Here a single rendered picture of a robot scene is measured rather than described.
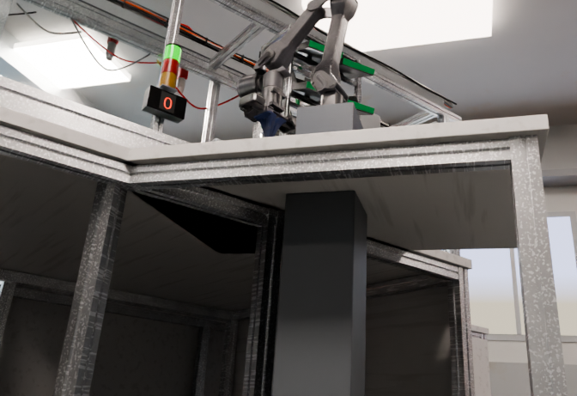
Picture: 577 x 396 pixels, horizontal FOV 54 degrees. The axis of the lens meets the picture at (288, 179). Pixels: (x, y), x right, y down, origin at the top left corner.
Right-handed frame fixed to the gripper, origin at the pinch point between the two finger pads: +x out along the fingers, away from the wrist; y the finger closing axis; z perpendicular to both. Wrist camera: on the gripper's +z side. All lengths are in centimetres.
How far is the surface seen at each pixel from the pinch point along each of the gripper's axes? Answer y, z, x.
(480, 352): -190, 27, 33
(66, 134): 50, 6, 21
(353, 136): 18.7, -40.3, 21.6
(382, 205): -11.5, -27.7, 23.0
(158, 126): 9.2, 37.7, -8.5
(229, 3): -35, 66, -100
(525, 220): 6, -65, 39
